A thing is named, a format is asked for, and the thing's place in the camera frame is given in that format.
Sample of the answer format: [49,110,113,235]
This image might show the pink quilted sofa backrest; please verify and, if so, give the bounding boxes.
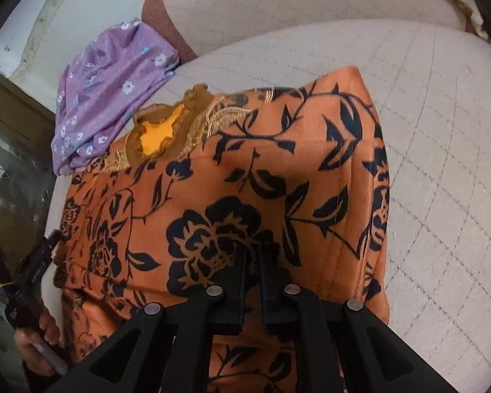
[142,0,487,62]

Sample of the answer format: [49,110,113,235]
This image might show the orange black floral garment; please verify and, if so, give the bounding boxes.
[53,65,391,393]

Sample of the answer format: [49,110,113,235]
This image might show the person's left hand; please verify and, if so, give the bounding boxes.
[14,307,61,376]

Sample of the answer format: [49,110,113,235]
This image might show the brown glass panel door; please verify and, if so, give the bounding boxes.
[0,60,58,393]

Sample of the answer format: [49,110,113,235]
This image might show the purple floral garment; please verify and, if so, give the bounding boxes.
[51,19,180,176]

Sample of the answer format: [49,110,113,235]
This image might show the pink quilted sofa seat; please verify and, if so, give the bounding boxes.
[42,20,491,392]

